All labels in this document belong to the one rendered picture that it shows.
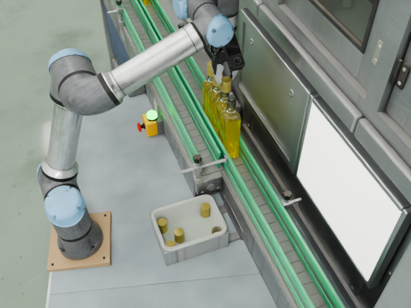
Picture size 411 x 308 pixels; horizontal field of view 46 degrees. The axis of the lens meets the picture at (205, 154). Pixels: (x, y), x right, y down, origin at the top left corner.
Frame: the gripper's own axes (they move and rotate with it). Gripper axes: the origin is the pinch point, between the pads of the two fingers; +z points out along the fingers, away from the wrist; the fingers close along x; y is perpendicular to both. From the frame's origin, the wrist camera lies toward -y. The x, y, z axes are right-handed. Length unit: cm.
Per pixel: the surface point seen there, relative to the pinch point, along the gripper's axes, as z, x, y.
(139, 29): 30, 7, 85
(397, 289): -52, 24, -99
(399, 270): -54, 24, -98
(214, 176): 29.2, 9.4, -13.6
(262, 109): 13.4, -12.3, -3.8
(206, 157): 29.8, 8.4, -3.5
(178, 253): 37, 30, -33
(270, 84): -0.2, -12.3, -7.1
